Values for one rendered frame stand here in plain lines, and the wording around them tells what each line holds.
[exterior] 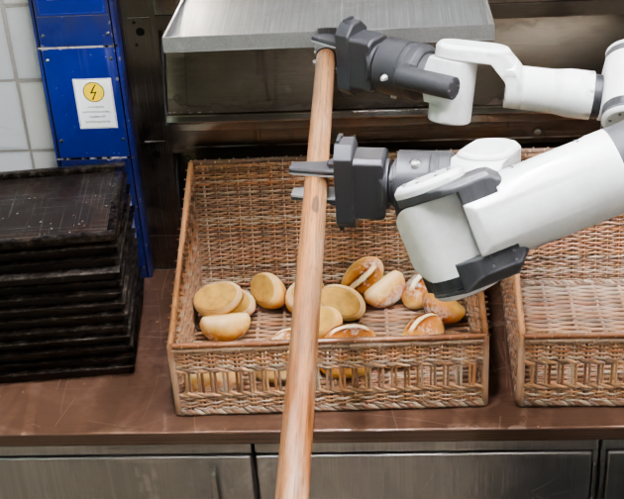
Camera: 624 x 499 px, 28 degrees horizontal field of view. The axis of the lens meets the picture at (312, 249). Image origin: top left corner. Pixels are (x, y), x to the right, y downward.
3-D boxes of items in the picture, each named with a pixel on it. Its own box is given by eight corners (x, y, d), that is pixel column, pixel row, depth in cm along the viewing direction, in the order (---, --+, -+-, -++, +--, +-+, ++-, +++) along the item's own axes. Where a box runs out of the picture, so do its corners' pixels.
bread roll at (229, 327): (244, 312, 232) (247, 341, 232) (254, 310, 239) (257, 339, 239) (193, 317, 235) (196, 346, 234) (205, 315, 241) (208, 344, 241)
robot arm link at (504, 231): (442, 315, 126) (650, 233, 125) (395, 196, 125) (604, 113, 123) (434, 296, 138) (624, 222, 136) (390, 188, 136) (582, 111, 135)
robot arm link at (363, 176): (329, 155, 153) (426, 157, 151) (341, 123, 161) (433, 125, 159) (334, 244, 159) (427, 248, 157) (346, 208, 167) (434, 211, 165)
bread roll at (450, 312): (459, 301, 233) (441, 325, 232) (474, 315, 237) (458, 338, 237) (424, 277, 240) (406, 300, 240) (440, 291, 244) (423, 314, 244)
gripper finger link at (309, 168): (292, 164, 162) (340, 166, 161) (287, 176, 159) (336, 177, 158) (291, 153, 161) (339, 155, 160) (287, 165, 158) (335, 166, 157)
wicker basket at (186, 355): (199, 274, 261) (184, 156, 247) (468, 264, 258) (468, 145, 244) (171, 420, 219) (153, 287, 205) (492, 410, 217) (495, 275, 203)
